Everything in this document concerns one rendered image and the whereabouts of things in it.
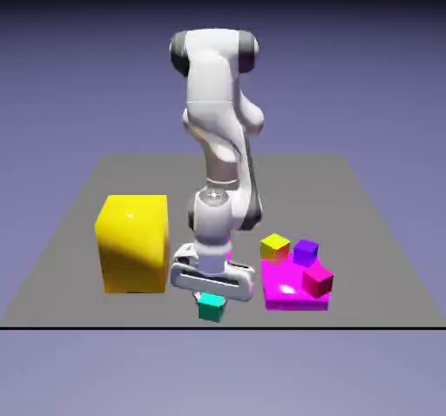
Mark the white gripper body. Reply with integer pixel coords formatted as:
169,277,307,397
169,260,256,303

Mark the small teal cube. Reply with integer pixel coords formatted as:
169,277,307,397
197,292,225,324

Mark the small yellow cube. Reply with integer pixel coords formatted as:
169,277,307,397
260,232,291,265

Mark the small purple cube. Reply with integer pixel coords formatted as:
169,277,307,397
293,238,320,268

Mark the small crimson cube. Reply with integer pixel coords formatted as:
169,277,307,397
301,265,335,299

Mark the large magenta box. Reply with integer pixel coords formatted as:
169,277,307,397
226,250,332,312

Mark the large yellow box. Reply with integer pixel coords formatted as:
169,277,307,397
94,194,171,295

